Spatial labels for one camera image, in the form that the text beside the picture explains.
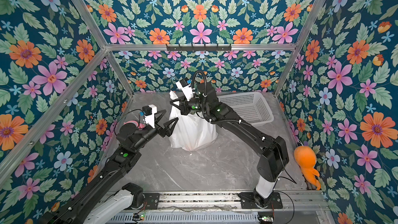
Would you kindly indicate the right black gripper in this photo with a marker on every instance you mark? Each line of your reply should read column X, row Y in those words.
column 185, row 106

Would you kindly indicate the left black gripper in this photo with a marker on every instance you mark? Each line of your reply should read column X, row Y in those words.
column 163, row 132

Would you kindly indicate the white plastic bag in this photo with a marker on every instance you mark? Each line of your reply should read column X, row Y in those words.
column 191, row 132

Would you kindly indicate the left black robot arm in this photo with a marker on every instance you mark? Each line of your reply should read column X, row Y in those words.
column 85, row 208

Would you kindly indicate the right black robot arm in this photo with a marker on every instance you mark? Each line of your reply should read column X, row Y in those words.
column 272, row 151

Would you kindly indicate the pink alarm clock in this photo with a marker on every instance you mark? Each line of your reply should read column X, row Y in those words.
column 136, row 123

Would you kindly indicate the white perforated plastic basket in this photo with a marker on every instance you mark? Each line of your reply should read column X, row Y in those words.
column 251, row 106

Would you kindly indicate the orange plush toy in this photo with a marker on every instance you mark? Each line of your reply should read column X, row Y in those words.
column 306, row 159

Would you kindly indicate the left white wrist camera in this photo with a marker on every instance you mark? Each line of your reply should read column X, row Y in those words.
column 149, row 112

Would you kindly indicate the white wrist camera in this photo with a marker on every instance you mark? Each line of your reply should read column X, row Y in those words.
column 185, row 86
column 149, row 112

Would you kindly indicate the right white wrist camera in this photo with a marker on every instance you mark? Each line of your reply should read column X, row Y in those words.
column 185, row 86

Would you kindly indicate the black hook rail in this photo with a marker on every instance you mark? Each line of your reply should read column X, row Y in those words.
column 204, row 47

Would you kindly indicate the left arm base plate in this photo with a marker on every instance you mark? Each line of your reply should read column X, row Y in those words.
column 145, row 201

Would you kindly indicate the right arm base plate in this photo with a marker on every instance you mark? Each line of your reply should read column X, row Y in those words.
column 252, row 200

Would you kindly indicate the white vented cable duct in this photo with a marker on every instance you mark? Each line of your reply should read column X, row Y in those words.
column 186, row 218

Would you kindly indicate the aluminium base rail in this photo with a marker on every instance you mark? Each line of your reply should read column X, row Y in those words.
column 299, row 206

